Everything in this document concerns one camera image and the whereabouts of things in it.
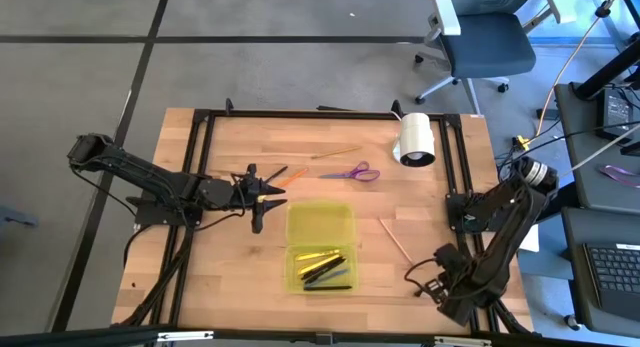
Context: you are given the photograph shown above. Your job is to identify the blue pen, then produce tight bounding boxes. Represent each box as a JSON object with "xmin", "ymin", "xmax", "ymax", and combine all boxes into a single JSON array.
[{"xmin": 304, "ymin": 267, "xmax": 351, "ymax": 287}]

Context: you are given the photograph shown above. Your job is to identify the natural wood pencil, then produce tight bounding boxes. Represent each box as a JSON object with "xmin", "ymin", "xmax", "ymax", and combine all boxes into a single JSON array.
[{"xmin": 378, "ymin": 217, "xmax": 415, "ymax": 266}]

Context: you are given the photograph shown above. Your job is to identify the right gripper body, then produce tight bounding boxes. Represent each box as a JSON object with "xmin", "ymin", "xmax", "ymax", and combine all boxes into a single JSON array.
[{"xmin": 424, "ymin": 244, "xmax": 469, "ymax": 308}]

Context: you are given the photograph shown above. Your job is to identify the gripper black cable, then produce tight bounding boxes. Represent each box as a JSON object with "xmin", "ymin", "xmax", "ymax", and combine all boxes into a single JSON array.
[
  {"xmin": 193, "ymin": 172, "xmax": 251, "ymax": 233},
  {"xmin": 402, "ymin": 256, "xmax": 441, "ymax": 289}
]

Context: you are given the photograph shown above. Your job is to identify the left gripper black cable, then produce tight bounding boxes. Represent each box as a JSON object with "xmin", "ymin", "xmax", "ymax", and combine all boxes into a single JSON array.
[{"xmin": 193, "ymin": 172, "xmax": 251, "ymax": 233}]

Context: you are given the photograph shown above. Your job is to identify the slim black pen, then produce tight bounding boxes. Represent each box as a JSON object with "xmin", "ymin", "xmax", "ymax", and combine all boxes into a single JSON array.
[{"xmin": 263, "ymin": 165, "xmax": 290, "ymax": 184}]

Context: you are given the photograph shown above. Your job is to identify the black power cable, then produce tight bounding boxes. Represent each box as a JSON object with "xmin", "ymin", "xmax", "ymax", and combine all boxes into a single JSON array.
[{"xmin": 497, "ymin": 117, "xmax": 640, "ymax": 164}]

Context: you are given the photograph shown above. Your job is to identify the transparent yellow-green supply box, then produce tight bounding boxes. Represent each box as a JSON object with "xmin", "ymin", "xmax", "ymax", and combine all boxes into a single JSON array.
[{"xmin": 283, "ymin": 200, "xmax": 360, "ymax": 296}]

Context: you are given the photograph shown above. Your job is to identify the light grey cable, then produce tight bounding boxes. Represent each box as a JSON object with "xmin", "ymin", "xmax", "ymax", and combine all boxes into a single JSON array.
[{"xmin": 559, "ymin": 135, "xmax": 640, "ymax": 179}]

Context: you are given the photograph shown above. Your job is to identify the white cylindrical lamp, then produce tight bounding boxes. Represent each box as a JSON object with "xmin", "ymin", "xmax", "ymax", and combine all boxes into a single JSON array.
[{"xmin": 391, "ymin": 111, "xmax": 437, "ymax": 169}]

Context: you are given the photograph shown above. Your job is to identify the black desk leg bar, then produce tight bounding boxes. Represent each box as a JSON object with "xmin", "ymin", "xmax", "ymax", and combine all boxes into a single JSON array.
[
  {"xmin": 572, "ymin": 46, "xmax": 640, "ymax": 102},
  {"xmin": 534, "ymin": 184, "xmax": 576, "ymax": 223}
]

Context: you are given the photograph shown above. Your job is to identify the black rig beam silver brackets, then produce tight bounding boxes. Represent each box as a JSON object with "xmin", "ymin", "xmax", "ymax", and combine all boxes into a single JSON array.
[{"xmin": 0, "ymin": 325, "xmax": 640, "ymax": 347}]

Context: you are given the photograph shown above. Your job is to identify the tan cable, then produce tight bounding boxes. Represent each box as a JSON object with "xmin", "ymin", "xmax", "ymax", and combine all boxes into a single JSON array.
[{"xmin": 534, "ymin": 14, "xmax": 604, "ymax": 138}]

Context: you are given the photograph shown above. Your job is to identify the white paper sheet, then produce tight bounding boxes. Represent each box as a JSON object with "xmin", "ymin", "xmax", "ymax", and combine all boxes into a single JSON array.
[{"xmin": 517, "ymin": 224, "xmax": 541, "ymax": 254}]

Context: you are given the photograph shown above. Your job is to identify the purple-handled scissors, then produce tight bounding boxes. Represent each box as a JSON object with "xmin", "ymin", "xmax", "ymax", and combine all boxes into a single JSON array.
[{"xmin": 318, "ymin": 160, "xmax": 381, "ymax": 183}]

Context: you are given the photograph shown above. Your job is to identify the purple ribbon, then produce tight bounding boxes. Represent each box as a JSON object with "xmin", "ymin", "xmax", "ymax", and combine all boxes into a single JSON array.
[{"xmin": 598, "ymin": 164, "xmax": 640, "ymax": 189}]

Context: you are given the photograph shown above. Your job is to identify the dark grey desk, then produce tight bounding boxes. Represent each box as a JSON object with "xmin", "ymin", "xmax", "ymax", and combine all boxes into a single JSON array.
[
  {"xmin": 553, "ymin": 80, "xmax": 640, "ymax": 211},
  {"xmin": 560, "ymin": 205, "xmax": 640, "ymax": 338}
]

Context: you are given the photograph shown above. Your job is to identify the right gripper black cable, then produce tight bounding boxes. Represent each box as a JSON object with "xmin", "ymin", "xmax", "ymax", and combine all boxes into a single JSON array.
[{"xmin": 402, "ymin": 256, "xmax": 441, "ymax": 289}]

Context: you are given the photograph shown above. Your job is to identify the orange pencil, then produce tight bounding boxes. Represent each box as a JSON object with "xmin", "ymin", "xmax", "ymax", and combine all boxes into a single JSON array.
[{"xmin": 273, "ymin": 167, "xmax": 310, "ymax": 190}]

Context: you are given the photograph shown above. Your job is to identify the thick black marker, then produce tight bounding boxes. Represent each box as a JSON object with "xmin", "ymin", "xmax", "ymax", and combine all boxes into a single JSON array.
[{"xmin": 301, "ymin": 256, "xmax": 348, "ymax": 283}]

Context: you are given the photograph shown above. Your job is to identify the black laptop keyboard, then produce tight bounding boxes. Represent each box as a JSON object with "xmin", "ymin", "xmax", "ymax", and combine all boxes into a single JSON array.
[{"xmin": 582, "ymin": 241, "xmax": 640, "ymax": 324}]

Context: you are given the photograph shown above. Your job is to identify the black aluminium table frame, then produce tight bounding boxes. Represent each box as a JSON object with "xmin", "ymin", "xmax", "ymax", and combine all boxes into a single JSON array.
[{"xmin": 110, "ymin": 97, "xmax": 535, "ymax": 338}]

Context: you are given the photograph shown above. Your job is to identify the grey office chair white armrests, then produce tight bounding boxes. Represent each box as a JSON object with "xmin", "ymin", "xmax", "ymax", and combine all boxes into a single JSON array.
[{"xmin": 413, "ymin": 0, "xmax": 579, "ymax": 116}]

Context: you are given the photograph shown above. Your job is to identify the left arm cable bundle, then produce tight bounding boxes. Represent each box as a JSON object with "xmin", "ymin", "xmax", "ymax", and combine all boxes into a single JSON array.
[{"xmin": 119, "ymin": 224, "xmax": 197, "ymax": 328}]

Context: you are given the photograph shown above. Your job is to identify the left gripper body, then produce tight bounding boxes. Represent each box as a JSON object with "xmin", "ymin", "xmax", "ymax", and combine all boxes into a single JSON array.
[{"xmin": 227, "ymin": 162, "xmax": 265, "ymax": 234}]

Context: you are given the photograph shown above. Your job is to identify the yellow pencil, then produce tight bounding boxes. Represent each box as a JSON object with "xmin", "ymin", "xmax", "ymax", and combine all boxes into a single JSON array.
[{"xmin": 309, "ymin": 145, "xmax": 364, "ymax": 161}]

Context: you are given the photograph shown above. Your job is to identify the black power adapter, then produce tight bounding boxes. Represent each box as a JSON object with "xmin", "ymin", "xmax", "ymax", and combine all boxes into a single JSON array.
[{"xmin": 596, "ymin": 88, "xmax": 635, "ymax": 142}]

